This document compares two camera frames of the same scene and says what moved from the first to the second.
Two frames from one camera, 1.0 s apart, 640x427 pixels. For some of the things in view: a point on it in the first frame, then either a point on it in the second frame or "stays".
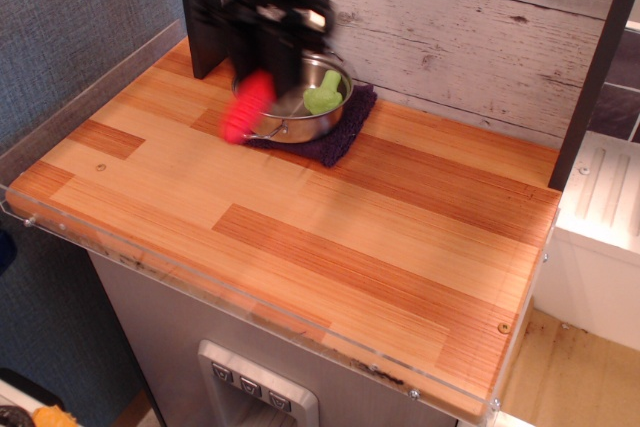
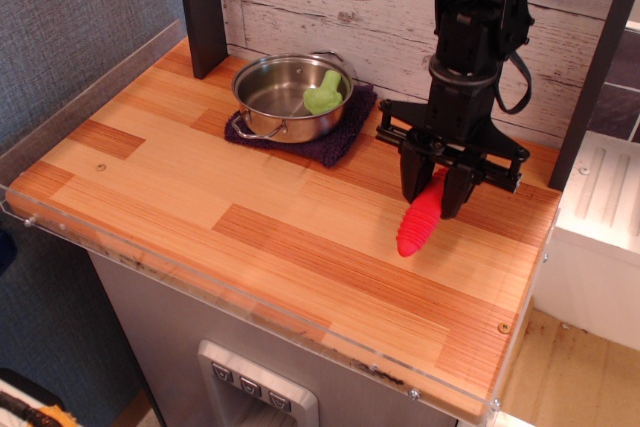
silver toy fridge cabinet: x=207 y=361 stays
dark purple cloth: x=329 y=146 stays
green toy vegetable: x=327 y=96 stays
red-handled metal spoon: x=255 y=93 -> x=422 y=215
